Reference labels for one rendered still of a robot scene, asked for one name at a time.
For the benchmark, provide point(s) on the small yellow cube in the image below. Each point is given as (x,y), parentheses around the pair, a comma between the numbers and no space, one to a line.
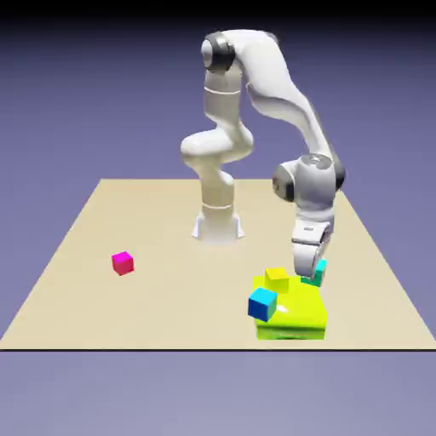
(276,278)

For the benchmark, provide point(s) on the large lime box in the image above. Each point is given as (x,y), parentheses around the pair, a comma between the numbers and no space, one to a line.
(299,313)

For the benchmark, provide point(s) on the small magenta cube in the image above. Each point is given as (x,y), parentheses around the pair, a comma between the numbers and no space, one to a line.
(122,263)

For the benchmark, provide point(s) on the small teal cube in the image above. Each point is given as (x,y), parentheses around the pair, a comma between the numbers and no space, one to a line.
(318,275)

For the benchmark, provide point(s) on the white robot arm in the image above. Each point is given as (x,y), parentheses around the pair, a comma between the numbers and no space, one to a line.
(269,85)

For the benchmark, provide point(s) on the small blue cube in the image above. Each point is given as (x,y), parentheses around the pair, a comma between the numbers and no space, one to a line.
(261,305)

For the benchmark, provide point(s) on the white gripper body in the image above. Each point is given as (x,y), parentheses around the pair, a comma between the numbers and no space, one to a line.
(306,253)

